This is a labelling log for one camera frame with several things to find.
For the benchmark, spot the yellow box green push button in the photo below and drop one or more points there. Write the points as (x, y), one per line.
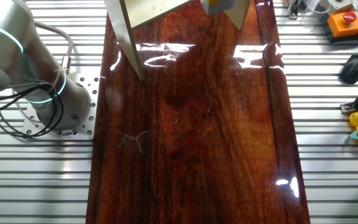
(219, 9)

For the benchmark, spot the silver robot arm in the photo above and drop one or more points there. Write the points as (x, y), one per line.
(8, 56)

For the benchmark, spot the beige wooden shelf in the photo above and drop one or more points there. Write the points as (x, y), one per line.
(126, 31)

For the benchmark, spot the glossy red-brown wooden board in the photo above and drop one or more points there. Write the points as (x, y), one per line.
(182, 171)

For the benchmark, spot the black computer mouse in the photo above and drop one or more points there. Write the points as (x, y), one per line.
(353, 70)

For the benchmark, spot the orange emergency stop box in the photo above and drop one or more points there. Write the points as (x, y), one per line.
(342, 26)

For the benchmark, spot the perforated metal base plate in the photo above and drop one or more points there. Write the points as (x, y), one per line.
(87, 124)

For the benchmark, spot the dark metal stand bracket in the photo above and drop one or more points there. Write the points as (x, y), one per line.
(294, 9)

